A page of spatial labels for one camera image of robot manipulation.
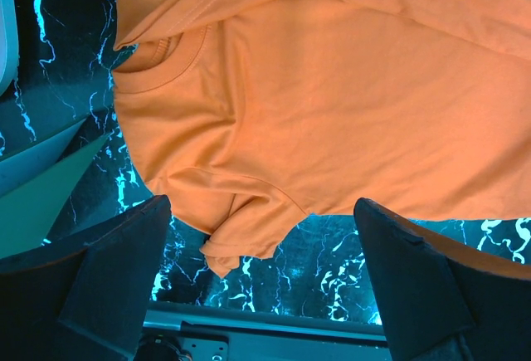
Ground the orange t shirt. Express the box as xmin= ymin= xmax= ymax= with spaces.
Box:
xmin=113 ymin=0 xmax=530 ymax=276

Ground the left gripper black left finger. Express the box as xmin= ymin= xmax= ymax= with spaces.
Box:
xmin=1 ymin=196 xmax=171 ymax=360

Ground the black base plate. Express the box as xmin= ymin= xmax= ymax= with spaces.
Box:
xmin=144 ymin=302 xmax=392 ymax=360

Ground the pink wooden stool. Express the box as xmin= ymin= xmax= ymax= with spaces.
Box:
xmin=0 ymin=0 xmax=19 ymax=94

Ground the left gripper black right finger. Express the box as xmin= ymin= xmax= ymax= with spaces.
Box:
xmin=353 ymin=198 xmax=530 ymax=360

